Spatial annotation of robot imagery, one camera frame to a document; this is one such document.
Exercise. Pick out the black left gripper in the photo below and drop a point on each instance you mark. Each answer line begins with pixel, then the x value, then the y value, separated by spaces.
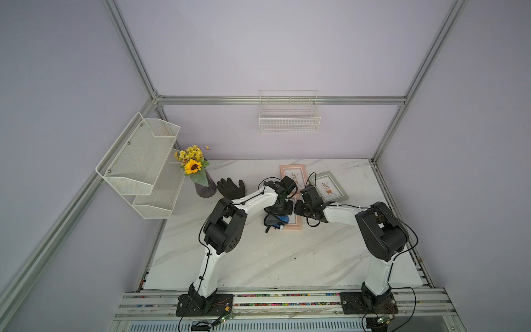
pixel 290 208

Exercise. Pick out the aluminium front rail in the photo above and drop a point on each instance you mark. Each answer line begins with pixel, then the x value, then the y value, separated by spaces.
pixel 289 310

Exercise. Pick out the sunflower bouquet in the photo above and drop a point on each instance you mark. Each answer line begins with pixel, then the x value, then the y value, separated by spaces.
pixel 192 161

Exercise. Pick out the white wire wall basket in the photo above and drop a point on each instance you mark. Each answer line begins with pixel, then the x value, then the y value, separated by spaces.
pixel 288 111

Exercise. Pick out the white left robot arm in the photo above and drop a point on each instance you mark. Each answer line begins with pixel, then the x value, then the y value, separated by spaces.
pixel 223 229

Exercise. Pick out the white mesh wall shelf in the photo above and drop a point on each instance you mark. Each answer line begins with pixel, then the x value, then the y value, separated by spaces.
pixel 142 169

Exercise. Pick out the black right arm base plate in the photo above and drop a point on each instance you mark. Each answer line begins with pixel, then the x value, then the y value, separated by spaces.
pixel 364 301

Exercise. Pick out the green picture frame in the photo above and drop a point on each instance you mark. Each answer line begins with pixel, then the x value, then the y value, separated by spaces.
pixel 328 187

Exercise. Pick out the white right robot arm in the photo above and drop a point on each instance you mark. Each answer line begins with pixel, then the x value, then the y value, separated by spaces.
pixel 384 235

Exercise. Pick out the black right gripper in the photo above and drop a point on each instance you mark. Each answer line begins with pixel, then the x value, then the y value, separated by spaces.
pixel 299 203

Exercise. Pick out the pink picture frame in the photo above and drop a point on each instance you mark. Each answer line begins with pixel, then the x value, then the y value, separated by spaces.
pixel 297 172
pixel 294 221

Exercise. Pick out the aluminium enclosure frame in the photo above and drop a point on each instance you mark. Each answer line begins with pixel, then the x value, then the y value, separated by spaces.
pixel 25 281

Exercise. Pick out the blue microfibre cloth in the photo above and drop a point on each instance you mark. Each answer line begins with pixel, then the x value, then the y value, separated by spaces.
pixel 275 221

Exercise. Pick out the black yellow work glove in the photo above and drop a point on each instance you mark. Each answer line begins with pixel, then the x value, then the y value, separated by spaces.
pixel 231 190

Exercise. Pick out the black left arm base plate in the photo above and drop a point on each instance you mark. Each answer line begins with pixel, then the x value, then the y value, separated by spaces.
pixel 194 305

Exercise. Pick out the dark glass vase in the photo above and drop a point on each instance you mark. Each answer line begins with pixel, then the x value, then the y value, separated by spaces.
pixel 206 191

